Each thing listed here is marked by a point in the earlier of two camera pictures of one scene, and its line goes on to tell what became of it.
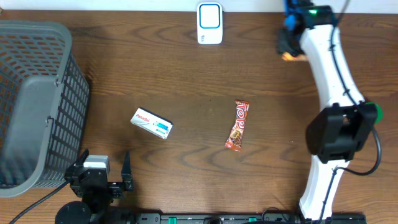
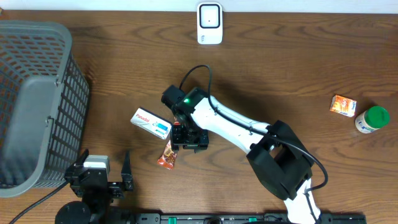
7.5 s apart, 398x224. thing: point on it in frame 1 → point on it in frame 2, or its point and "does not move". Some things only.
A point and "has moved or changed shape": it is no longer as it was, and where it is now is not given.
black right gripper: (283, 43) → (200, 144)
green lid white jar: (379, 113) has moved or changed shape
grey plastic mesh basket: (44, 106) does not move
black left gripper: (115, 191) does not move
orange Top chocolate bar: (234, 140) → (167, 159)
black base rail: (245, 218) does not move
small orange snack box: (287, 56) has moved or changed shape
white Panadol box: (152, 122) does not move
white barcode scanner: (209, 23) does not move
